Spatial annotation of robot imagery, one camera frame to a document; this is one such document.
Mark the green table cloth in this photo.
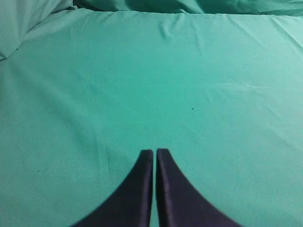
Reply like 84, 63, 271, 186
0, 9, 303, 227

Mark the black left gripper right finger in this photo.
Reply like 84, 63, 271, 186
156, 148, 240, 227

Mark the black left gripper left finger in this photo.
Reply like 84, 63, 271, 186
73, 149, 153, 227

